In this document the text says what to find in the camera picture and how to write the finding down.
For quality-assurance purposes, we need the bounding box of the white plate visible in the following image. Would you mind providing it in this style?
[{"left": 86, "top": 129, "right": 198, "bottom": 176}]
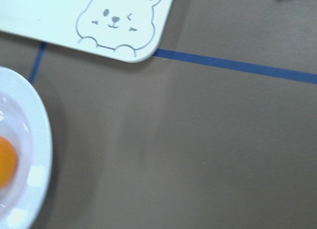
[{"left": 0, "top": 67, "right": 53, "bottom": 229}]

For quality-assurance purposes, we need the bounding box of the orange fruit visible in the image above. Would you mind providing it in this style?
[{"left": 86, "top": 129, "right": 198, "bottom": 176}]
[{"left": 0, "top": 137, "right": 18, "bottom": 189}]

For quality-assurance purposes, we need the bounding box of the white bear tray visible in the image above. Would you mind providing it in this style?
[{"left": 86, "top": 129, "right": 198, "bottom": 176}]
[{"left": 0, "top": 0, "right": 174, "bottom": 63}]

